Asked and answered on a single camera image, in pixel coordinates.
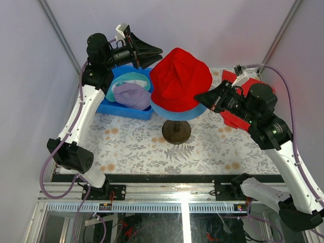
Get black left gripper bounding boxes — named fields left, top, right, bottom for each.
left=102, top=32, right=161, bottom=69

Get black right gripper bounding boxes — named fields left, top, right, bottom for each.
left=194, top=79, right=258, bottom=125

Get blue bucket hat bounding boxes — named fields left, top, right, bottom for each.
left=150, top=100, right=207, bottom=121

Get red bucket hat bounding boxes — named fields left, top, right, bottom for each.
left=149, top=48, right=213, bottom=112

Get mannequin head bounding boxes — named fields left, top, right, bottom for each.
left=162, top=120, right=191, bottom=145

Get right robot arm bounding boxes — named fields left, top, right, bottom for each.
left=195, top=80, right=323, bottom=232

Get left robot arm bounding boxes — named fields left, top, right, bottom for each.
left=47, top=23, right=163, bottom=200

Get teal and white hat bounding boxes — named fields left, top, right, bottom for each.
left=105, top=72, right=152, bottom=102

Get red cloth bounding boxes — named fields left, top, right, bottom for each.
left=220, top=70, right=276, bottom=131

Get lavender hat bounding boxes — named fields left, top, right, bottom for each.
left=113, top=83, right=151, bottom=110

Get floral table mat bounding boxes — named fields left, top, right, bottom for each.
left=75, top=67, right=288, bottom=175

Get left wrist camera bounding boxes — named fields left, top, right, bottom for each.
left=115, top=23, right=130, bottom=41

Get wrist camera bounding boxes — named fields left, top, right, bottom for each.
left=115, top=23, right=130, bottom=41
left=232, top=64, right=249, bottom=87

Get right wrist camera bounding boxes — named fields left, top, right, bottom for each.
left=232, top=64, right=249, bottom=87

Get aluminium rail frame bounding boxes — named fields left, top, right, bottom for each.
left=25, top=174, right=322, bottom=242

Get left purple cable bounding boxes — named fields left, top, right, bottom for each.
left=40, top=37, right=125, bottom=243

